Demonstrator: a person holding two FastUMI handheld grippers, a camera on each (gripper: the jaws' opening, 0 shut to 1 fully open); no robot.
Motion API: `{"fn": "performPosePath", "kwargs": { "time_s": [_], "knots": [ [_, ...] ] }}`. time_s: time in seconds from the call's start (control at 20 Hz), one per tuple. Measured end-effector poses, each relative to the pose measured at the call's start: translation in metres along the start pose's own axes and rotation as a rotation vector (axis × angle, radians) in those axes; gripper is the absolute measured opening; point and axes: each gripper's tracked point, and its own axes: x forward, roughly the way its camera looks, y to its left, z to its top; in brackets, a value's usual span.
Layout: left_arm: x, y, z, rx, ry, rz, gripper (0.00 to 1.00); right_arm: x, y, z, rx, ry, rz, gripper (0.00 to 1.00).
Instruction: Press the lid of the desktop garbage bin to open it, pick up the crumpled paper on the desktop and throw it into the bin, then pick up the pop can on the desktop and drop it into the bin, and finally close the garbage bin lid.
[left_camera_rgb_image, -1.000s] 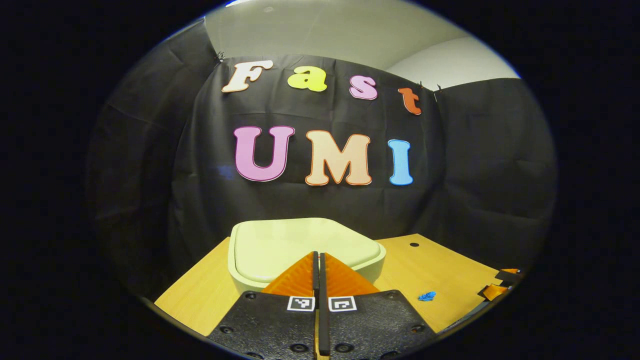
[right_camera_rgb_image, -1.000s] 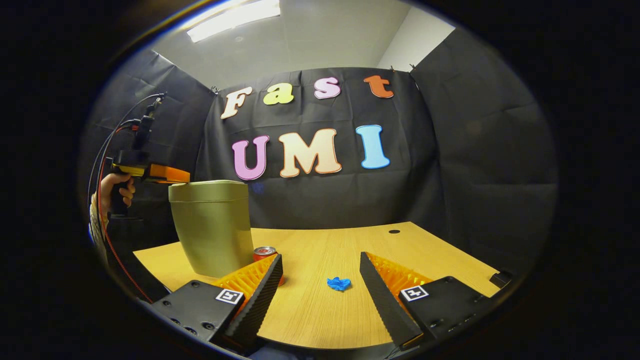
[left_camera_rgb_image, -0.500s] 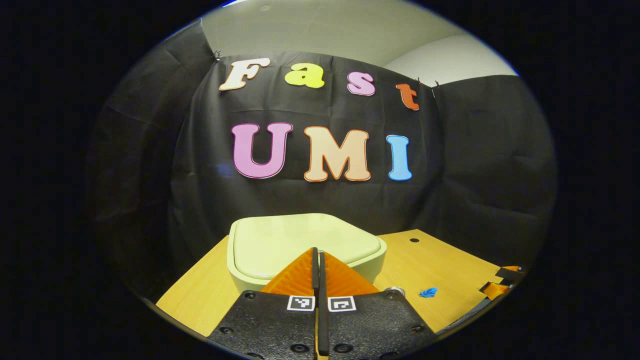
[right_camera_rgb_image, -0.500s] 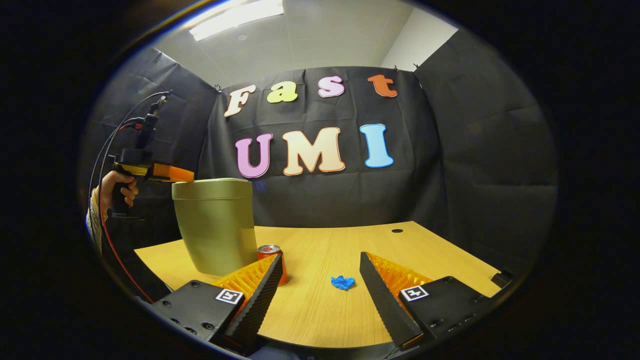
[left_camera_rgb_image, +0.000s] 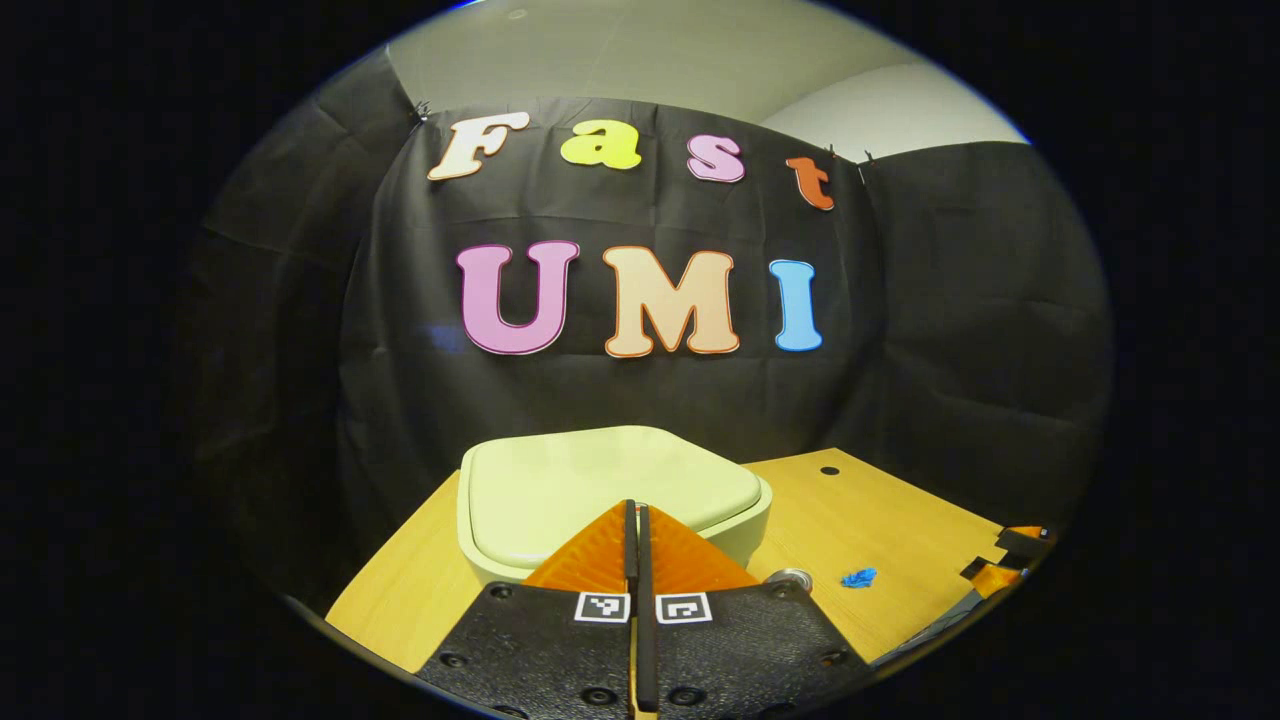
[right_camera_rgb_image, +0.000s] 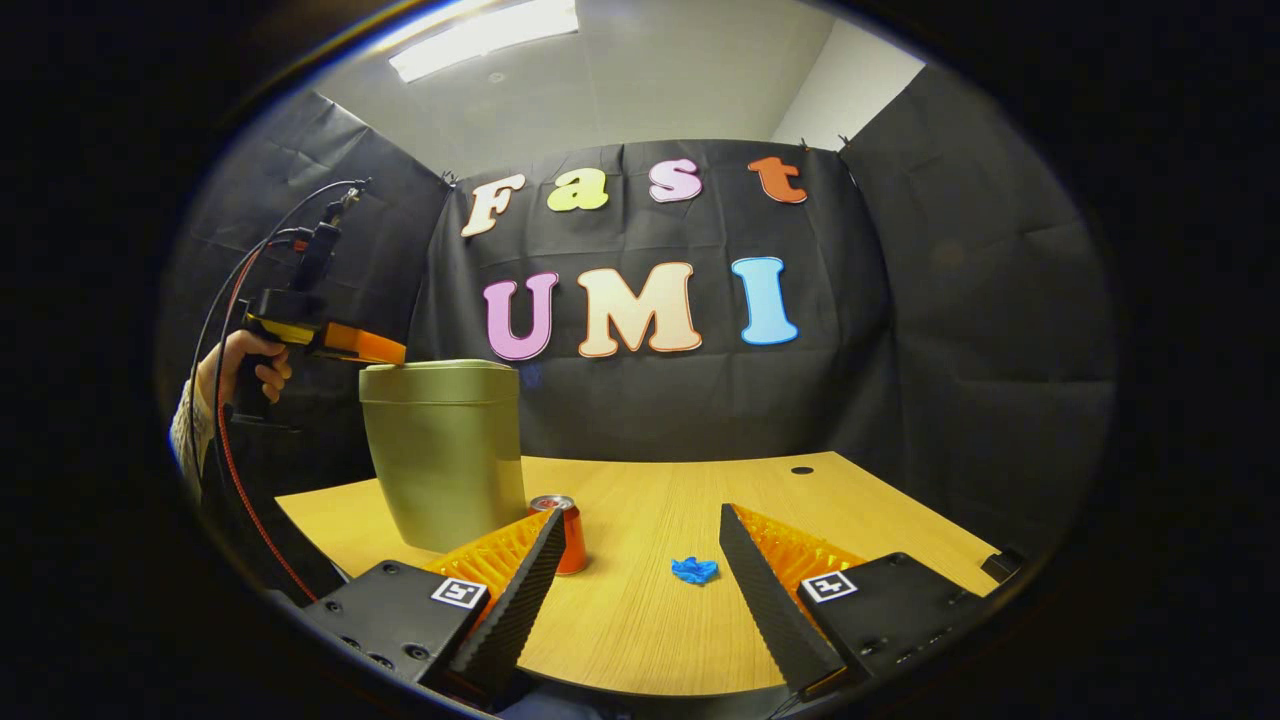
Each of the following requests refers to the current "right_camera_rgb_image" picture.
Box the red braided cable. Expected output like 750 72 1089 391
213 232 321 604

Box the wooden desktop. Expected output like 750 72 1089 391
275 452 1006 698

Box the black cable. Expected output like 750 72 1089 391
188 178 369 401

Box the ceiling light panel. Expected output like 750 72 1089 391
388 0 581 83

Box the red pop can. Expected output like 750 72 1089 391
528 495 589 576

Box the green desktop garbage bin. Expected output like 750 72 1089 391
359 359 528 554

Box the black backdrop cloth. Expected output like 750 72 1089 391
160 65 1116 601

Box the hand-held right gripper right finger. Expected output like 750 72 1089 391
718 502 991 698

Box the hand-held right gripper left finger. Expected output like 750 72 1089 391
300 507 567 701

